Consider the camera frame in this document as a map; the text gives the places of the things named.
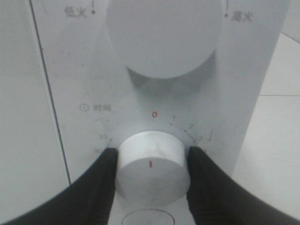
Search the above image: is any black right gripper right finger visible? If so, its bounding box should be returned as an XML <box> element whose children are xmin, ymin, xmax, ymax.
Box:
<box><xmin>187</xmin><ymin>146</ymin><xmax>300</xmax><ymax>225</ymax></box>

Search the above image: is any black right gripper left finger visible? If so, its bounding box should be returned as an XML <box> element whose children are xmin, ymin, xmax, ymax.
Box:
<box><xmin>6</xmin><ymin>148</ymin><xmax>118</xmax><ymax>225</ymax></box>

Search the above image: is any round white door button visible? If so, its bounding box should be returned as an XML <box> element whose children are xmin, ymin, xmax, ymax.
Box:
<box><xmin>121</xmin><ymin>209</ymin><xmax>175</xmax><ymax>225</ymax></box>

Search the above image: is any white microwave door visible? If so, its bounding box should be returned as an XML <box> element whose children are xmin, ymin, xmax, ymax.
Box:
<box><xmin>0</xmin><ymin>0</ymin><xmax>71</xmax><ymax>188</ymax></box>

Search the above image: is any white timer knob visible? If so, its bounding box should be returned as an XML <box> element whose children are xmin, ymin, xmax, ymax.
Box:
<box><xmin>116</xmin><ymin>131</ymin><xmax>190</xmax><ymax>206</ymax></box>

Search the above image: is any white microwave oven body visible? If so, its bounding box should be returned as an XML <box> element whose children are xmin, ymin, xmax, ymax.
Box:
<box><xmin>0</xmin><ymin>0</ymin><xmax>291</xmax><ymax>225</ymax></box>

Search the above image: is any upper white power knob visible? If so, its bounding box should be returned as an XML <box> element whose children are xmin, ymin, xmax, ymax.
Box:
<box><xmin>106</xmin><ymin>0</ymin><xmax>223</xmax><ymax>79</ymax></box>

